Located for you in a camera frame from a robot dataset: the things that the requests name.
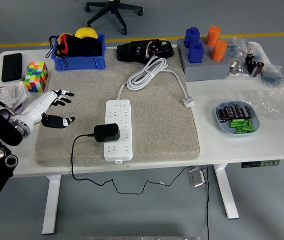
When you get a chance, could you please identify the black table control panel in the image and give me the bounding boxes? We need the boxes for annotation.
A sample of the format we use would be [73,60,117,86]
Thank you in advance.
[241,159,281,169]

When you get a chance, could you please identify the black office chair base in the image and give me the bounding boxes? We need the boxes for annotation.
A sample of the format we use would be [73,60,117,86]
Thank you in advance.
[84,0,144,35]

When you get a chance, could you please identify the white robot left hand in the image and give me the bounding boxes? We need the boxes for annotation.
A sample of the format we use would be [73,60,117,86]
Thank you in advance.
[16,89,76,129]

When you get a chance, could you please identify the clear bag of metal parts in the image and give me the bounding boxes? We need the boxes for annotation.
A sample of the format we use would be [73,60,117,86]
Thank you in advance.
[226,59,250,79]

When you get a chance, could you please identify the black drawstring pouch red lining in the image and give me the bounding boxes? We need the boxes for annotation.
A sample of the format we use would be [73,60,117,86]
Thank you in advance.
[46,32,82,68]

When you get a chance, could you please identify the white power strip with cord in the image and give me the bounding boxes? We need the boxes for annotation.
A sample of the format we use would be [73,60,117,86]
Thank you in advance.
[103,56,196,165]

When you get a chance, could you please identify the light blue plate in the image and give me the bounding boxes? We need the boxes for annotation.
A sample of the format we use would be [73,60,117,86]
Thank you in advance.
[215,100,261,138]

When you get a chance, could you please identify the silver foot pedal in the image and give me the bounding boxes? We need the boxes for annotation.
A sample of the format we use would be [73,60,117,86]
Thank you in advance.
[188,166,209,188]

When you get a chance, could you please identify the black pedal cable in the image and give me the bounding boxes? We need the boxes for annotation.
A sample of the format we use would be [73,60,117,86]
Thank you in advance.
[205,163,211,240]

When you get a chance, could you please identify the black smartphone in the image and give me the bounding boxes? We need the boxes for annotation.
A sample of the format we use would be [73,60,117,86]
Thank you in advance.
[1,52,23,83]

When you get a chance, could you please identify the grey foam holder block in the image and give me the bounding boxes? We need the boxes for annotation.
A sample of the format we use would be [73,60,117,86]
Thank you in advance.
[176,37,216,55]
[181,48,230,83]

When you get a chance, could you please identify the clear bag of blue resistors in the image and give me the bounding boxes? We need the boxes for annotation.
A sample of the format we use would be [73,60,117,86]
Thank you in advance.
[227,37,248,61]

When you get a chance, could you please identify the black electronic device with wires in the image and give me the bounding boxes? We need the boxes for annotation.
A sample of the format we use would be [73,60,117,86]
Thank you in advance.
[116,39,174,63]

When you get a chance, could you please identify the empty clear plastic bag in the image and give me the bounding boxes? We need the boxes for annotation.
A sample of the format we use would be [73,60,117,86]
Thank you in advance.
[235,87,284,121]

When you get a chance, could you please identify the grey-brown fabric mat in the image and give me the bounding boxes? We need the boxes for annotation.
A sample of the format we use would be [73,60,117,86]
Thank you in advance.
[33,47,201,168]

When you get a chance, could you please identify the colourful puzzle cube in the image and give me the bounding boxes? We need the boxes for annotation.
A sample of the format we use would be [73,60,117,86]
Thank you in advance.
[23,61,49,93]

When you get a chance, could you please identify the white table leg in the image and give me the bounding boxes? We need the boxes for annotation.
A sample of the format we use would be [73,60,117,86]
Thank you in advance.
[42,174,61,235]
[213,163,240,220]

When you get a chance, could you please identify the black cloth pouch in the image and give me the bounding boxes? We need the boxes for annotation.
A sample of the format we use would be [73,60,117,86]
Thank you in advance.
[80,36,103,56]

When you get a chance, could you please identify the clear bag of blue components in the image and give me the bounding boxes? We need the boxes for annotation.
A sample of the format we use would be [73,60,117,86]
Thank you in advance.
[260,64,284,89]

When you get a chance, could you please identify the black capacitor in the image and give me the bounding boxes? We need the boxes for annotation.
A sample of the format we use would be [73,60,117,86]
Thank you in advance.
[216,108,229,123]
[223,106,235,119]
[241,106,253,119]
[231,104,245,118]

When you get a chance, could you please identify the blue plastic bin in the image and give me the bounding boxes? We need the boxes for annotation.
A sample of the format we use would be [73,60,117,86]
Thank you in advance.
[51,33,107,72]

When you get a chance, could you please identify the blue plastic block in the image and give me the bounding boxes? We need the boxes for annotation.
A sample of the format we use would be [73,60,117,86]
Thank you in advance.
[184,26,201,49]
[188,41,205,65]

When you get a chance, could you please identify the yellow ball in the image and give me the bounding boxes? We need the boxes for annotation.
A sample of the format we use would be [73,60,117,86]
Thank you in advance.
[74,26,99,40]

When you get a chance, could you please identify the clear bag of black capacitors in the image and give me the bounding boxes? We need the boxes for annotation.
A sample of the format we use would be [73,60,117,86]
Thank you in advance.
[245,52,266,78]

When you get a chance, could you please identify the black power adapter with cord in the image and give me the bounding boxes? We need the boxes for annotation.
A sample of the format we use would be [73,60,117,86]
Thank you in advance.
[71,123,198,195]

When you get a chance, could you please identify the orange plastic cylinder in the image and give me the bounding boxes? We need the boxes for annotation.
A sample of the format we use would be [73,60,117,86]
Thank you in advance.
[205,25,222,47]
[211,39,229,62]

